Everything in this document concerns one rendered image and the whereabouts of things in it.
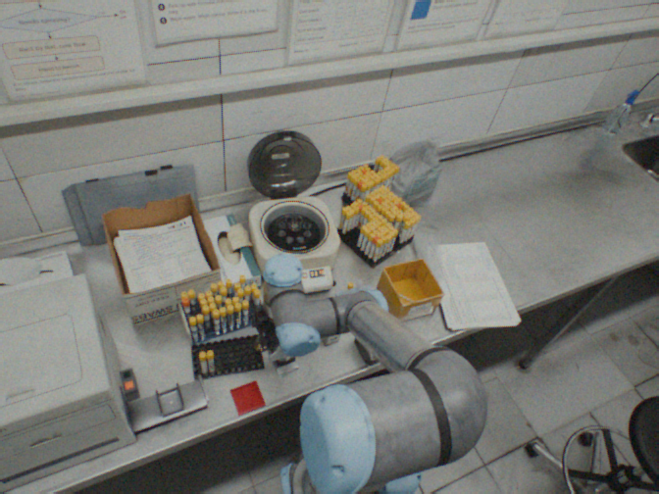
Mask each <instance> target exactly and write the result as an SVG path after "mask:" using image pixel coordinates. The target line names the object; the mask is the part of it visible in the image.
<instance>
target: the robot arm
mask: <svg viewBox="0 0 659 494"><path fill-rule="evenodd" d="M263 277H264V292H263V306H261V307H258V308H255V315H254V316H252V328H253V327H256V329H257V331H258V332H259V343H260V345H261V348H262V352H265V351H268V350H271V349H274V348H277V350H276V351H275V352H274V353H273V354H272V355H271V356H270V357H269V361H275V360H281V359H283V360H284V361H287V360H289V359H290V358H291V357H301V356H305V355H307V354H308V353H312V352H314V351H315V350H317V349H318V347H319V346H320V343H321V340H320V339H321V338H326V337H330V336H335V335H339V334H344V333H349V332H350V333H351V334H352V335H353V336H354V337H355V338H356V339H357V340H358V341H359V342H360V343H361V344H362V345H363V346H364V347H365V348H366V349H367V350H368V351H369V352H370V353H371V354H372V355H373V356H374V357H375V358H376V359H377V360H378V361H379V362H380V363H381V364H382V365H383V366H384V367H385V368H386V369H387V370H388V371H389V372H390V374H386V375H382V376H378V377H374V378H369V379H365V380H361V381H356V382H352V383H348V384H344V385H338V384H337V385H332V386H329V387H327V388H325V389H324V390H321V391H317V392H315V393H313V394H311V395H310V396H309V397H308V398H307V399H306V400H305V402H304V404H303V406H302V409H301V414H300V421H301V425H300V438H301V446H302V451H303V456H304V459H303V460H302V461H301V462H300V463H297V464H290V465H289V466H287V467H284V468H282V469H281V471H280V480H281V485H282V490H283V494H414V493H415V492H416V490H417V488H418V486H419V483H420V481H421V478H422V472H423V471H425V470H429V469H434V468H437V467H441V466H445V465H448V464H451V463H454V462H456V461H458V460H460V459H461V458H463V457H465V456H466V455H467V454H468V453H469V452H470V451H471V450H472V449H473V448H474V447H475V446H476V444H477V443H478V441H479V439H480V438H481V436H482V433H483V430H484V427H485V423H486V419H487V398H486V393H485V389H484V386H483V384H482V380H481V378H480V376H479V375H478V373H477V372H476V370H475V369H474V368H473V367H472V366H471V364H470V363H469V362H468V361H467V360H465V359H464V358H463V357H462V356H460V355H459V354H457V353H456V352H454V351H453V350H451V349H449V348H447V347H443V346H434V345H432V344H431V343H430V342H428V340H426V339H425V338H424V337H422V336H421V335H420V334H418V333H417V332H416V331H414V330H413V329H411V328H410V327H409V326H407V325H406V324H405V323H403V322H402V321H400V320H399V319H397V318H396V317H395V316H393V315H392V314H391V313H389V312H388V307H387V303H386V300H385V298H384V297H383V295H382V293H381V292H380V291H378V290H368V291H367V290H362V291H359V292H356V293H350V294H345V295H339V296H334V297H329V298H324V299H318V300H313V301H308V299H307V296H306V293H305V290H304V287H303V284H302V277H303V271H302V265H301V263H300V261H299V260H298V259H297V258H296V257H294V256H292V255H290V254H276V255H274V256H272V257H271V258H270V259H269V260H268V262H267V263H266V265H265V270H264V273H263ZM254 322H255V324H254ZM260 331H261V332H260ZM265 347H267V348H265Z"/></svg>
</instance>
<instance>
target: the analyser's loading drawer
mask: <svg viewBox="0 0 659 494"><path fill-rule="evenodd" d="M155 392H156V394H155V395H153V396H150V397H147V398H144V399H141V400H138V401H136V402H133V403H130V404H127V410H128V415H129V419H130V425H131V427H132V429H133V431H134V432H136V431H138V430H141V429H143V428H146V427H149V426H151V425H154V424H157V423H159V422H162V421H165V420H169V419H172V418H174V417H177V416H180V415H182V414H185V413H188V412H190V411H193V410H196V409H198V408H201V407H204V406H206V405H207V407H210V401H209V397H208V394H207V391H206V388H205V385H204V382H203V379H202V376H201V374H200V375H199V379H197V380H194V381H191V382H188V383H186V384H184V385H181V386H179V385H178V383H177V387H175V388H172V389H169V390H166V391H163V392H160V393H158V390H155ZM171 401H173V403H172V404H170V402H171Z"/></svg>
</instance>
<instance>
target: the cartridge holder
mask: <svg viewBox="0 0 659 494"><path fill-rule="evenodd" d="M295 359H296V357H292V358H290V359H289V360H287V361H281V362H279V361H278V360H275V361H273V363H274V366H275V368H276V370H277V373H278V375H279V376H281V375H283V374H286V373H289V372H291V371H296V370H298V368H299V367H298V365H297V363H296V361H295Z"/></svg>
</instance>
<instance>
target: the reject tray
mask: <svg viewBox="0 0 659 494"><path fill-rule="evenodd" d="M230 394H231V397H232V400H233V402H234V405H235V407H236V410H237V413H238V416H242V415H244V414H247V413H250V412H252V411H255V410H257V409H260V408H262V407H265V406H266V403H265V401H264V398H263V396H262V393H261V390H260V388H259V385H258V383H257V380H254V381H252V382H249V383H246V384H243V385H241V386H238V387H235V388H233V389H231V390H230Z"/></svg>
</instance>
